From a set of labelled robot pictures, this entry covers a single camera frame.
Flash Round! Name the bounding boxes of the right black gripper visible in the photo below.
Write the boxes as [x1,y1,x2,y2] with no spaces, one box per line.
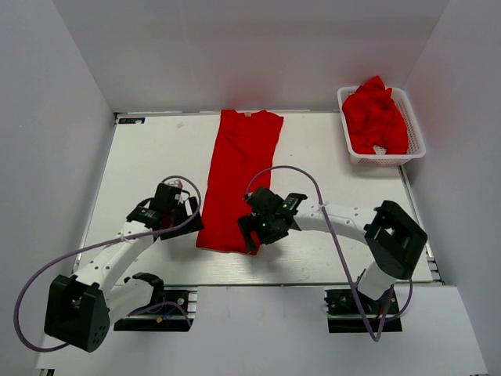
[237,211,290,254]

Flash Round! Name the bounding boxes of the red t shirt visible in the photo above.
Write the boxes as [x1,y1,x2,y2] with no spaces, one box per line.
[196,110,283,254]

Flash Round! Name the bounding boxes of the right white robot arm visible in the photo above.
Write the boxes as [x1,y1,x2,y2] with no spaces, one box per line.
[237,187,428,313]

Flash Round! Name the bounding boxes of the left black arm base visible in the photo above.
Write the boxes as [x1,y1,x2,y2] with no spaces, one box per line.
[113,287,197,333]

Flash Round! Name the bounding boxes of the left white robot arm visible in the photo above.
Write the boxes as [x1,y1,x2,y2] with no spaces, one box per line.
[44,176,204,353]

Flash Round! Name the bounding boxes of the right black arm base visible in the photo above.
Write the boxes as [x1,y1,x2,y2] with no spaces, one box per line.
[324,288,402,334]

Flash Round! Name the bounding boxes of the red t shirts pile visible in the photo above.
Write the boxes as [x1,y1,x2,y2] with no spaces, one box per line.
[342,76,409,154]

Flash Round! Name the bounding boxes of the blue table label sticker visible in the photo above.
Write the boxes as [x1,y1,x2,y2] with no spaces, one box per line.
[118,117,146,125]

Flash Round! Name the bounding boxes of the white plastic basket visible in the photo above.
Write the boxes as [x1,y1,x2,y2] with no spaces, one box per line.
[337,86,426,167]

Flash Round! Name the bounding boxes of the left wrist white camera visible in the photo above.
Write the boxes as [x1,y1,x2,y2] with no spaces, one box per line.
[165,179,183,189]

